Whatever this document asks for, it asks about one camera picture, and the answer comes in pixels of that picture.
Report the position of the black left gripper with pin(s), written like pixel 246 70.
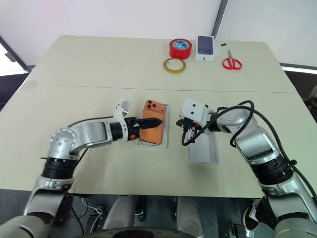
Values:
pixel 130 125

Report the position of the yellow tape roll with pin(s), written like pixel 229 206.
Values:
pixel 174 66

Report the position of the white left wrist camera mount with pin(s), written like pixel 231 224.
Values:
pixel 120 112

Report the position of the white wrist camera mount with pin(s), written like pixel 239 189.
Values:
pixel 120 112
pixel 194 110

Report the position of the black and white sneaker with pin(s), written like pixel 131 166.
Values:
pixel 252 214

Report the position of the grey rounded robot leg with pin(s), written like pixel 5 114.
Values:
pixel 188 215
pixel 120 213

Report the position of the dark round robot waist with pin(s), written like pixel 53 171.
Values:
pixel 138 233

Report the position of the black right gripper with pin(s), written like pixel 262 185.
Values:
pixel 190 125

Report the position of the red tape roll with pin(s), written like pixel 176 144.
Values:
pixel 180 50

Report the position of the white box with phone picture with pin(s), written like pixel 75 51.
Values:
pixel 205 47

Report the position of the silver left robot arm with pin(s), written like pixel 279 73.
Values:
pixel 86 134

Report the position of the grey window frame post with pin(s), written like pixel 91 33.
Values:
pixel 219 17

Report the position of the grey ledge strip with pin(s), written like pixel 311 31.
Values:
pixel 299 67

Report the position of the dark wall rail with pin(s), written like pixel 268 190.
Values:
pixel 12 53

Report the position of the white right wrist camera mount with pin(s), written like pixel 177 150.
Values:
pixel 194 110

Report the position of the orange smartphone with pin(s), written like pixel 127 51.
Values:
pixel 152 135

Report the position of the white phone box base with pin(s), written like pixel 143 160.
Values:
pixel 166 138

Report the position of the white phone box lid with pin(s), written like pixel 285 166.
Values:
pixel 204 152

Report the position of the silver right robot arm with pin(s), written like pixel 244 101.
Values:
pixel 260 141

